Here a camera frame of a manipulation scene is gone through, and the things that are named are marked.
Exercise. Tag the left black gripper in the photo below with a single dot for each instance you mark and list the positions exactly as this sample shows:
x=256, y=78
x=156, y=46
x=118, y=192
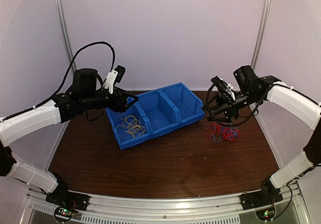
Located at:
x=121, y=106

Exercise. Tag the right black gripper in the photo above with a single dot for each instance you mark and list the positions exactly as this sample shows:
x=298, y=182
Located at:
x=230, y=110

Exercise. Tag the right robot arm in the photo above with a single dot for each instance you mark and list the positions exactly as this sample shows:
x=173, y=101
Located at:
x=256, y=90

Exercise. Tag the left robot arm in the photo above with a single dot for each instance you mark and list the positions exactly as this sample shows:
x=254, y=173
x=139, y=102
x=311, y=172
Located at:
x=87, y=92

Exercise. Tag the blue three-compartment bin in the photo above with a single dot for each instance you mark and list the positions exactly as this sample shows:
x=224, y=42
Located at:
x=157, y=112

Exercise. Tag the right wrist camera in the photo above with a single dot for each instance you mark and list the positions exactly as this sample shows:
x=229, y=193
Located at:
x=224, y=87

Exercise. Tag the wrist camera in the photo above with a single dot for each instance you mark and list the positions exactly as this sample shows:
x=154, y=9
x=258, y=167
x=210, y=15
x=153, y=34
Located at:
x=224, y=87
x=113, y=77

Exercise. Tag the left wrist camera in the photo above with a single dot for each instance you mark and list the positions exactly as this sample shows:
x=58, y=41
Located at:
x=113, y=77

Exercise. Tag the left aluminium frame post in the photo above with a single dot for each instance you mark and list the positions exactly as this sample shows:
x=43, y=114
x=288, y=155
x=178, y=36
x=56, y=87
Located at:
x=64, y=31

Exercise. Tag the aluminium frame post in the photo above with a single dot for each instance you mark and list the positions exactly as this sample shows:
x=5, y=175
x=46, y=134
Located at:
x=266, y=7
x=64, y=31

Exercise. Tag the aluminium front rail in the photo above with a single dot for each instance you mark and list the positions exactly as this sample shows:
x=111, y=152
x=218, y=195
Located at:
x=212, y=209

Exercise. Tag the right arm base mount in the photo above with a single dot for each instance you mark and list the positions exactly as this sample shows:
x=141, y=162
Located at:
x=262, y=201

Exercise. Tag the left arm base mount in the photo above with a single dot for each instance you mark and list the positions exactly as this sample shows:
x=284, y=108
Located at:
x=71, y=208

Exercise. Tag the right aluminium frame post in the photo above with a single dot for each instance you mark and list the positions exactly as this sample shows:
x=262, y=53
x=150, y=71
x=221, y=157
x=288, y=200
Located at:
x=266, y=7

